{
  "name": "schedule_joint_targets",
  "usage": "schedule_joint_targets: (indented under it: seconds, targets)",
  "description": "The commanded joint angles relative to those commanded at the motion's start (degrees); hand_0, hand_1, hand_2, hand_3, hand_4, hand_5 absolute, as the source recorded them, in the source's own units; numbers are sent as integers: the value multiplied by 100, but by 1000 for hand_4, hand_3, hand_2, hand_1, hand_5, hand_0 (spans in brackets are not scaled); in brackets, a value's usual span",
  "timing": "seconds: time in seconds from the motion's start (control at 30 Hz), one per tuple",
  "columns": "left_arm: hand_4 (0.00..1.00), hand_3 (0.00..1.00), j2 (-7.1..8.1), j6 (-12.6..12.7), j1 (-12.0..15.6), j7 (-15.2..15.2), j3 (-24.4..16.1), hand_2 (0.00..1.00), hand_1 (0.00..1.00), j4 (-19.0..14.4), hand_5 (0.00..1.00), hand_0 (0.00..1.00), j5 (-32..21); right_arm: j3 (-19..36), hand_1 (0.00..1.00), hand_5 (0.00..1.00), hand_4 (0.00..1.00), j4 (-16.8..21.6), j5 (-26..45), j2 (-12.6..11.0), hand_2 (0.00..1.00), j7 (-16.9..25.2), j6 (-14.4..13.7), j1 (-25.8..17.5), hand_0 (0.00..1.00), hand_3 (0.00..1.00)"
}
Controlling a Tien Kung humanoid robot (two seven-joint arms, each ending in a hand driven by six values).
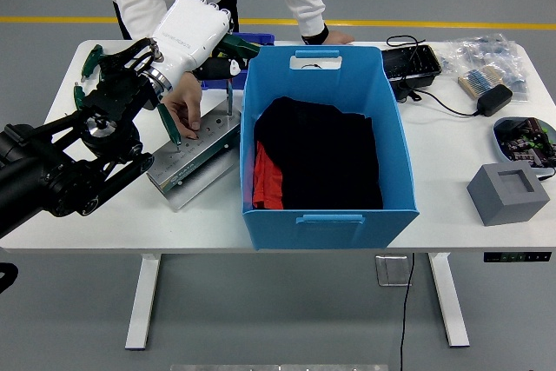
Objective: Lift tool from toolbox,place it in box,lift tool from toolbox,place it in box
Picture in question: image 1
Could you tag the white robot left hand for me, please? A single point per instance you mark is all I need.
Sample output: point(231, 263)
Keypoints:
point(191, 32)

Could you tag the person's left hand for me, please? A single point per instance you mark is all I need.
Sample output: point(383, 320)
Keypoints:
point(339, 38)

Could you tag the person's right hand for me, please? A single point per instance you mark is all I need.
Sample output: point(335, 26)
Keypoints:
point(187, 106)

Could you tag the green grey wrench holder stand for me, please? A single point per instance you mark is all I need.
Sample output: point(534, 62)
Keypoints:
point(191, 164)

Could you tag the person's left forearm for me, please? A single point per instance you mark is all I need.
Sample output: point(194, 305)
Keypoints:
point(306, 1)

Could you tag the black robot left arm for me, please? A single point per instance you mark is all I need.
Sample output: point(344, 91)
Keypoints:
point(26, 167)

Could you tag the large blue storage box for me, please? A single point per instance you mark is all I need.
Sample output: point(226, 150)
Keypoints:
point(330, 232)

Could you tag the grey cube box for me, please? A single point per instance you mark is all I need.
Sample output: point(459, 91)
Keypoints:
point(495, 206)

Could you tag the black wrist band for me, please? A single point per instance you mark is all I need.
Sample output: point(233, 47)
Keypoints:
point(315, 36)

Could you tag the black plastic tray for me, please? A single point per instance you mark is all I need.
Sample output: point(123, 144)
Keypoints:
point(406, 67)

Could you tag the small blue parts bin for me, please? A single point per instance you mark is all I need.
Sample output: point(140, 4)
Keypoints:
point(265, 37)

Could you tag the red cloth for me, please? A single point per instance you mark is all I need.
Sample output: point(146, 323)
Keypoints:
point(267, 184)

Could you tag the black cloth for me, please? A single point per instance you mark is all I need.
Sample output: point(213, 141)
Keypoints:
point(323, 158)

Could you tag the resistor tape strips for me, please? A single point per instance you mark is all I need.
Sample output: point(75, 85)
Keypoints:
point(475, 82)

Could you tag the clear bags of components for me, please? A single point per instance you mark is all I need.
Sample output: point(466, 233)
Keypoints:
point(491, 51)

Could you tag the black power adapter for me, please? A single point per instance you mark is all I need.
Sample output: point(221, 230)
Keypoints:
point(495, 99)

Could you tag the white table leg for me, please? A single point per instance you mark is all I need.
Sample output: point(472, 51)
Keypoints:
point(145, 293)
point(447, 297)

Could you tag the light blue plate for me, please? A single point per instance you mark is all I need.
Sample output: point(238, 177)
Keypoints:
point(498, 145)

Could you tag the pile of electronic parts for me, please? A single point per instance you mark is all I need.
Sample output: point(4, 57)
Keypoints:
point(525, 141)

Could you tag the metal floor socket plate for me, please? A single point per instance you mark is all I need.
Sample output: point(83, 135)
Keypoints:
point(391, 271)

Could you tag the black table control panel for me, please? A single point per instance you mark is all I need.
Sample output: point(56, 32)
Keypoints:
point(517, 257)

